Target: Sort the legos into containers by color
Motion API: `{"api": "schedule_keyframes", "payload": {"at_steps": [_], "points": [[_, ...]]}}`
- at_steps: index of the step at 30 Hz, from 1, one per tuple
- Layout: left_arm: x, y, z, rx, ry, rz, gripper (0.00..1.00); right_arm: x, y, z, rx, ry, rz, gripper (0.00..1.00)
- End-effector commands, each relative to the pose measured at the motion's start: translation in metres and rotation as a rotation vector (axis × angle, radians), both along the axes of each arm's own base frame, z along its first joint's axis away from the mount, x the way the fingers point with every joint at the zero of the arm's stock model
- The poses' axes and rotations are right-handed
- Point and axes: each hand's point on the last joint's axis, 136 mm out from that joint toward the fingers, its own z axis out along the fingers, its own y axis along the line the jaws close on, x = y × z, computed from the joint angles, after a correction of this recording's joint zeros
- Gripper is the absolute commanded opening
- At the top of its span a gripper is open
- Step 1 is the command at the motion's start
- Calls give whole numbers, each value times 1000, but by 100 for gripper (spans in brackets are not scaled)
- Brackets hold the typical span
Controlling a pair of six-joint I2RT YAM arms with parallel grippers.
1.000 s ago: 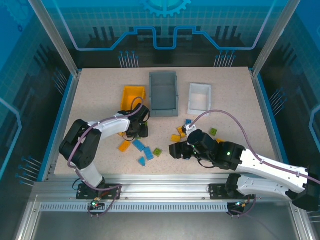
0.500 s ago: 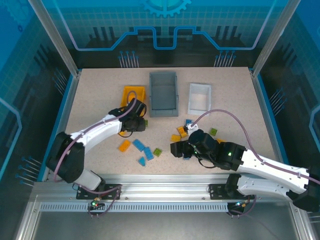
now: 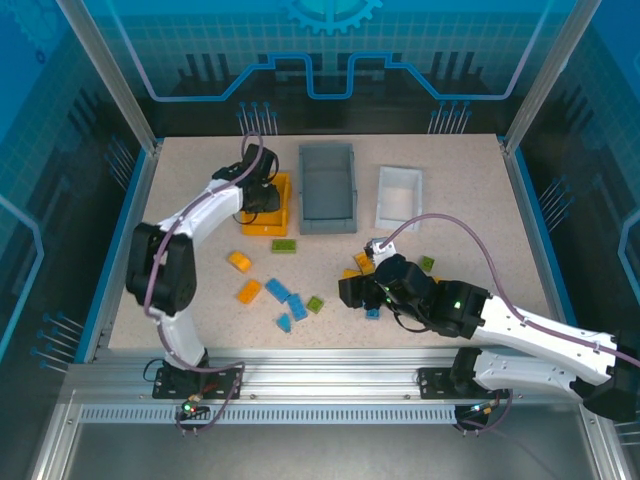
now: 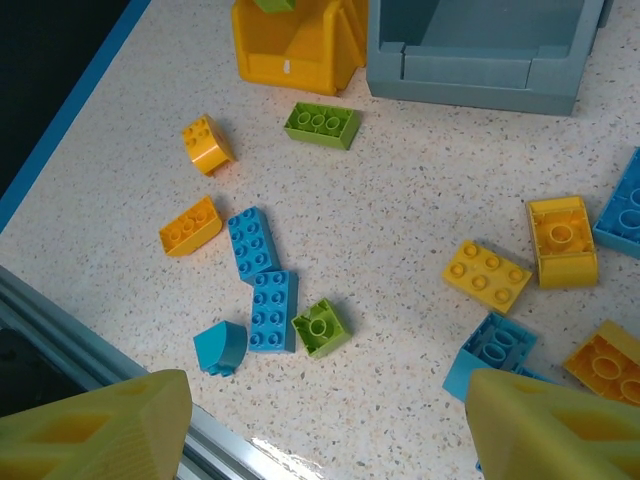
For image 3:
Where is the yellow plastic bin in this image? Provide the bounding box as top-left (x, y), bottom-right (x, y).
top-left (238, 171), bottom-right (293, 238)

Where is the grey plastic bin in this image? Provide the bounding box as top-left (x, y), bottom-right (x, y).
top-left (297, 142), bottom-right (360, 236)

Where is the white plastic bin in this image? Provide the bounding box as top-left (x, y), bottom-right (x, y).
top-left (374, 165), bottom-right (424, 234)

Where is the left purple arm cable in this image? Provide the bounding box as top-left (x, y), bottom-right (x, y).
top-left (142, 130), bottom-right (265, 436)

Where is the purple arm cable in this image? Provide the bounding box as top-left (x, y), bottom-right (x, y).
top-left (379, 213), bottom-right (640, 369)
top-left (142, 130), bottom-right (265, 436)

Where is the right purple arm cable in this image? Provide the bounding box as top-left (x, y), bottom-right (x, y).
top-left (379, 213), bottom-right (640, 369)

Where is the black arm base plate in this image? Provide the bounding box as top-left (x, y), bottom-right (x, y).
top-left (418, 366), bottom-right (511, 401)
top-left (152, 363), bottom-right (242, 401)

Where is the aluminium frame rail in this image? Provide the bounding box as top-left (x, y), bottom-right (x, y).
top-left (65, 348), bottom-right (584, 407)

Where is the slotted grey cable duct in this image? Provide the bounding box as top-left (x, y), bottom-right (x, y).
top-left (78, 403), bottom-right (459, 427)

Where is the aluminium frame post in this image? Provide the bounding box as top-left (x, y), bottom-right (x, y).
top-left (501, 0), bottom-right (602, 154)
top-left (53, 0), bottom-right (162, 154)

